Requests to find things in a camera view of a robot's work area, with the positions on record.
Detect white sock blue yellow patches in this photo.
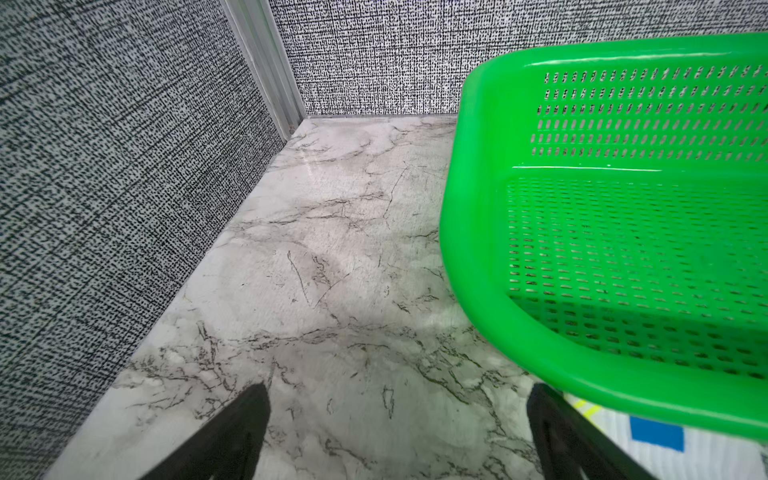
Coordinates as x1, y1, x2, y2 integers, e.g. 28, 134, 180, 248
564, 394, 767, 479

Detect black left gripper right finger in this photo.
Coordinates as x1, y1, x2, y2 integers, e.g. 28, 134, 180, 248
526, 383, 653, 480

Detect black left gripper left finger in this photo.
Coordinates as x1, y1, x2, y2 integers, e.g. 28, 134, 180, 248
143, 383, 271, 479

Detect green plastic basket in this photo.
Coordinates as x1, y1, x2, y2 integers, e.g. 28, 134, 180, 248
439, 33, 767, 442

